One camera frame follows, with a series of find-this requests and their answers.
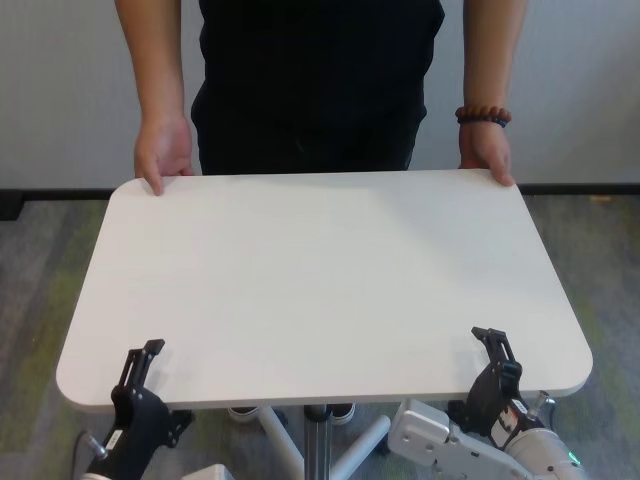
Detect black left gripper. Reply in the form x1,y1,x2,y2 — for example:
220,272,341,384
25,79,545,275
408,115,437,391
82,338,195,480

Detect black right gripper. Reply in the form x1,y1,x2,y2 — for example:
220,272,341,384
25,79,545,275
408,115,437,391
447,326,534,441

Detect white rolling table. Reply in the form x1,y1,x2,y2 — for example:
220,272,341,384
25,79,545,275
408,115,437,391
54,168,595,480

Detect person's left forearm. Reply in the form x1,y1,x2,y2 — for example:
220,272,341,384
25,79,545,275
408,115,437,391
462,0,529,111

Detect person's right forearm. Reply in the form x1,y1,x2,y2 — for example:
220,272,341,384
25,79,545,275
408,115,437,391
113,0,189,124

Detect person's left hand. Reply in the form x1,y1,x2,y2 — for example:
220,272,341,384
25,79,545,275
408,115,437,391
458,124,516,188

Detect person's right hand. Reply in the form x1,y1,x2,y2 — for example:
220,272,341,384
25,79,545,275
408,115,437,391
133,115,195,197

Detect black floor block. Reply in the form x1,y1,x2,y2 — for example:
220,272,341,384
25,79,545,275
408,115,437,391
0,188,26,221

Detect person in black shirt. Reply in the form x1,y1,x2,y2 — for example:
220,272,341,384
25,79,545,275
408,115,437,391
189,0,446,176

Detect right arm cable plug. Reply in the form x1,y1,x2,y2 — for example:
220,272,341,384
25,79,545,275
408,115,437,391
529,392,559,426

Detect arm cable plug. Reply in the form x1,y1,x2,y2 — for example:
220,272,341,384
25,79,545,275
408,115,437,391
529,392,559,426
73,430,110,480

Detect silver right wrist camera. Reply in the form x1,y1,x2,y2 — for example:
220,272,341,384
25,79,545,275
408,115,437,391
387,398,531,480

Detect left arm cable plug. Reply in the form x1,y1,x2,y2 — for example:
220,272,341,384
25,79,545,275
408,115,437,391
73,430,110,480

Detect black wall baseboard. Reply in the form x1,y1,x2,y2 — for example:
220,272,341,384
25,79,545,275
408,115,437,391
0,184,640,199

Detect brown bead bracelet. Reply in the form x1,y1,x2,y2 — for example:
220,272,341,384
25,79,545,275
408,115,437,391
454,103,513,129

